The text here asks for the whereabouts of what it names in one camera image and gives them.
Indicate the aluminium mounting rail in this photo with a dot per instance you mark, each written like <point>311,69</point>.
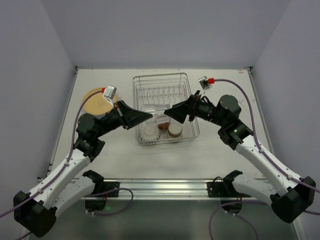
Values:
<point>168,189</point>

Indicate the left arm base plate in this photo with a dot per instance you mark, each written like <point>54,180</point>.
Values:
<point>105,189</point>

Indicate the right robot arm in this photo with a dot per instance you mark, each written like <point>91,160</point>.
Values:
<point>286,192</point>

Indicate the yellow plate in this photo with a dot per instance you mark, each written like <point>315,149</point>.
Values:
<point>97,106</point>

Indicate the pink mug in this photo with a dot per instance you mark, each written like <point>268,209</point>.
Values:
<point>164,123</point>

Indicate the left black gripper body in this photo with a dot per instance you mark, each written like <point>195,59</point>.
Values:
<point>122,116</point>

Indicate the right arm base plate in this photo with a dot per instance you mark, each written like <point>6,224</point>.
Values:
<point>221,189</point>

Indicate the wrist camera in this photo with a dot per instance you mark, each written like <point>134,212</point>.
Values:
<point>206,83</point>
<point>108,93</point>

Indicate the wire dish rack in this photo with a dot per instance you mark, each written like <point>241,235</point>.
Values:
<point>170,88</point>

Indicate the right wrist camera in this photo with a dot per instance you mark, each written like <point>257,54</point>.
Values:
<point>206,83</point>

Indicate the white striped bowl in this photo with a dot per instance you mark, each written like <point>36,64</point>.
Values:
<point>149,133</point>

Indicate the white brown cup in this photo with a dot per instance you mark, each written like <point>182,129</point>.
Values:
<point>175,130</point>

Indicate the clear glass tumbler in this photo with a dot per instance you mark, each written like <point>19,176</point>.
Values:
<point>158,112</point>

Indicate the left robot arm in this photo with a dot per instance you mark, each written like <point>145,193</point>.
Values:
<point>38,209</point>

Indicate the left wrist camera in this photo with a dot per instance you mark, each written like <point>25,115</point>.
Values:
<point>108,93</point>

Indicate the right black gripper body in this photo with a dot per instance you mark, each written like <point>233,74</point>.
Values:
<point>193,107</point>

